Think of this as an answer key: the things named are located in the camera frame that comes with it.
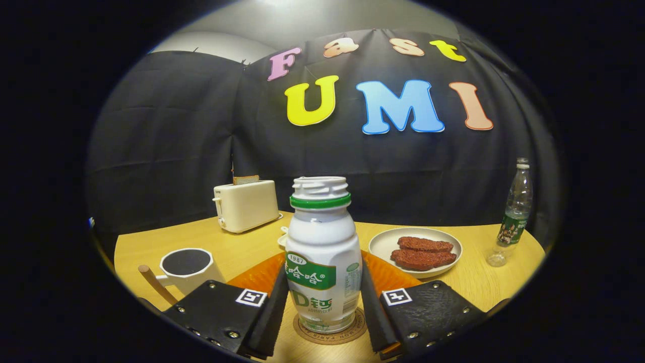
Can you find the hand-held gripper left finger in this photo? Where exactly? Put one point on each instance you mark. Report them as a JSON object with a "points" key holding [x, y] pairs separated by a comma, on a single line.
{"points": [[272, 312]]}

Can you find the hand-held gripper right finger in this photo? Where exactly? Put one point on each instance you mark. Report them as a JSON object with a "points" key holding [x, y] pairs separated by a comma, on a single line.
{"points": [[374, 315]]}

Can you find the round cork coaster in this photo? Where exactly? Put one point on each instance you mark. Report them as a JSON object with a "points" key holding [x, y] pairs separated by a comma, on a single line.
{"points": [[327, 338]]}

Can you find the white juice bottle green label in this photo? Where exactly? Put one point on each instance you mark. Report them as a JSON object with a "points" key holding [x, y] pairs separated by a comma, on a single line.
{"points": [[322, 237]]}

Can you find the clear plastic water bottle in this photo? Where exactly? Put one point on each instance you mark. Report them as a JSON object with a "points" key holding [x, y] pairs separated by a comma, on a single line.
{"points": [[514, 222]]}

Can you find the white round plate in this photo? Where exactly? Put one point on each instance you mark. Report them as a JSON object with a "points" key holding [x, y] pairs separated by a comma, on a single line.
{"points": [[380, 247]]}

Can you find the wooden table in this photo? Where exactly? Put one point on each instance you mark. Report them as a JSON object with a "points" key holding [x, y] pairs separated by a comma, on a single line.
{"points": [[252, 247]]}

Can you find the white divided bean dish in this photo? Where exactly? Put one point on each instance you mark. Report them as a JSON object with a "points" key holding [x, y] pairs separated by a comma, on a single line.
{"points": [[282, 241]]}

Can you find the red-brown meat slice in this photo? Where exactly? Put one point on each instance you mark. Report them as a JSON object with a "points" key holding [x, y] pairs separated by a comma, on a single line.
{"points": [[426, 244], [423, 259]]}

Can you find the cream toaster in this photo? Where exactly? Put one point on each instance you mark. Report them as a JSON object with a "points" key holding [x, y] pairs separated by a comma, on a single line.
{"points": [[247, 206]]}

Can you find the toast slice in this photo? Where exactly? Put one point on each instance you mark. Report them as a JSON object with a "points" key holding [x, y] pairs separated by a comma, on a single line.
{"points": [[246, 179]]}

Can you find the black backdrop cloth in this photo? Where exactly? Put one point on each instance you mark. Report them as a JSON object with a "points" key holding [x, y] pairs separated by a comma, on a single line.
{"points": [[176, 126]]}

